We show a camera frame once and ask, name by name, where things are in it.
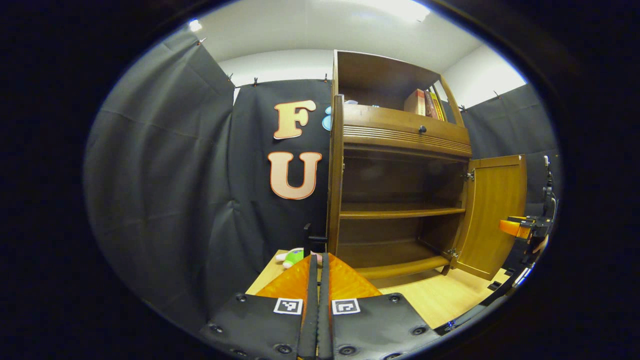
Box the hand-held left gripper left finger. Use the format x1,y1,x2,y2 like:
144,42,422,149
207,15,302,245
200,252,319,360

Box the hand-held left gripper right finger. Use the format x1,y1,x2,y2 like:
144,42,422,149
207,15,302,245
318,252,441,360

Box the wooden shoe cabinet door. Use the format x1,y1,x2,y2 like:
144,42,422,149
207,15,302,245
450,154,528,281
326,94,346,256

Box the black door handle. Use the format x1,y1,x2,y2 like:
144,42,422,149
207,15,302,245
303,223,329,258

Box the wooden double-door shoe cabinet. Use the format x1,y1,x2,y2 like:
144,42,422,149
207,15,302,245
326,49,528,281

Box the wooden inner cabinet shelf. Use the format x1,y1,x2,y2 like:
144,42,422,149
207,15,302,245
339,202,467,220

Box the wooden cabinet drawer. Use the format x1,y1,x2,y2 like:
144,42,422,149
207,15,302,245
341,103,473,158

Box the green plush toy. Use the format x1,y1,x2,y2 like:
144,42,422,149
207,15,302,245
275,247,323,270

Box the large ceiling light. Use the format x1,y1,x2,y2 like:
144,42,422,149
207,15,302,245
350,0,431,23

